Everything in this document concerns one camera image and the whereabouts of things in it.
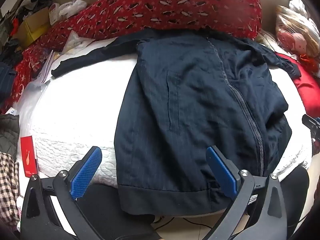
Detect red patterned quilt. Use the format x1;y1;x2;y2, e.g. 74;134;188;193
0;0;263;113

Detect white plastic bag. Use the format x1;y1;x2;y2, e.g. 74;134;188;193
58;0;88;18

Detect black cable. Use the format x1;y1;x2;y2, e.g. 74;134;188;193
152;216;213;232

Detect pink plush doll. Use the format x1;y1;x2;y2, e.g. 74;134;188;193
275;5;320;78

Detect black and white checked cloth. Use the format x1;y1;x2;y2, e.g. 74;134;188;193
0;151;23;232

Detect cardboard box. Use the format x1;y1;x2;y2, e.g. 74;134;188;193
15;6;52;50

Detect clear plastic envelope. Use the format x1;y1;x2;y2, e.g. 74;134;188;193
61;30;96;56

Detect white packet with red label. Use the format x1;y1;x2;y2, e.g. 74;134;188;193
48;3;61;26

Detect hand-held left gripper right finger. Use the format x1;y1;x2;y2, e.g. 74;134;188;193
205;145;294;240

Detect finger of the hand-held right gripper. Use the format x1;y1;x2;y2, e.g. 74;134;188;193
302;114;320;140

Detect white paper sheets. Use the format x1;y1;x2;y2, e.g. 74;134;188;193
32;50;63;85

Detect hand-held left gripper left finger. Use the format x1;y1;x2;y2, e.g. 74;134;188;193
21;146;118;240

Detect dark striped cloth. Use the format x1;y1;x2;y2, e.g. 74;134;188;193
0;62;16;98

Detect plain red cloth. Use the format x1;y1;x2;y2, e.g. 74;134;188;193
275;52;320;117

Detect white quilted bed cover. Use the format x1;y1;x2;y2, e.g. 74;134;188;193
15;36;313;217

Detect pile of dark clothes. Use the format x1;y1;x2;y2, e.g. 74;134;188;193
0;0;53;63

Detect navy zip jacket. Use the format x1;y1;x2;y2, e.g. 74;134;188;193
51;29;302;215

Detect grey quilted cloth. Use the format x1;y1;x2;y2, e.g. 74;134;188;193
0;114;20;153

